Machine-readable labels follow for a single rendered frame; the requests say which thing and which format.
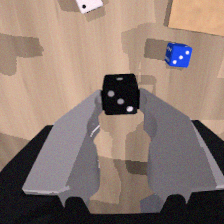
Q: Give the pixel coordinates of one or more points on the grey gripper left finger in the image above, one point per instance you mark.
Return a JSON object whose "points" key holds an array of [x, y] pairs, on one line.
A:
{"points": [[61, 161]]}

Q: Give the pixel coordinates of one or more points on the black die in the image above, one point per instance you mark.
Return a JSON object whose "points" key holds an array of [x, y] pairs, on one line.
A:
{"points": [[120, 94]]}

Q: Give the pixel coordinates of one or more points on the white die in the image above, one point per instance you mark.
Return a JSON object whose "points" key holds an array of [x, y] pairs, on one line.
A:
{"points": [[86, 6]]}

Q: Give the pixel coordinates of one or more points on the blue die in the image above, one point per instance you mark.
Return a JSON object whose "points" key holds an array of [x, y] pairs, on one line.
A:
{"points": [[178, 55]]}

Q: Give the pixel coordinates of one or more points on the tan flat mat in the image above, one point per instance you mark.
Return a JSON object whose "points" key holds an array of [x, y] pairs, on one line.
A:
{"points": [[198, 15]]}

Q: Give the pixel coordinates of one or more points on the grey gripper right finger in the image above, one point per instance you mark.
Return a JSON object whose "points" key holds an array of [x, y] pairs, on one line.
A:
{"points": [[185, 157]]}

